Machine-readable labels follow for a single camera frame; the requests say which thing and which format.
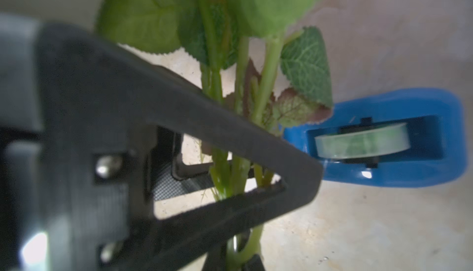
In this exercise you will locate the artificial flower bouquet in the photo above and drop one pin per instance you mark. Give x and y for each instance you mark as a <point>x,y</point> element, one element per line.
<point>248,61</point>

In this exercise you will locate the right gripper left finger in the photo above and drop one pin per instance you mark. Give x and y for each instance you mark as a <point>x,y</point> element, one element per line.
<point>214,262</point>

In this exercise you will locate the blue tape dispenser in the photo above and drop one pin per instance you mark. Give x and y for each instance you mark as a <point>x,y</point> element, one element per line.
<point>406,138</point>

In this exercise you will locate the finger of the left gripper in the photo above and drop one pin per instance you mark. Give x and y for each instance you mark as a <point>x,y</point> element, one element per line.
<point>113,127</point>
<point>170,176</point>

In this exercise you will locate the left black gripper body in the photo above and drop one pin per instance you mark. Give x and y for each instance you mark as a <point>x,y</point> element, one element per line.
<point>24,242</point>

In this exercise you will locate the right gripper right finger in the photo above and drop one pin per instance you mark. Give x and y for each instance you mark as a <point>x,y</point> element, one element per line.
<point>254,264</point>

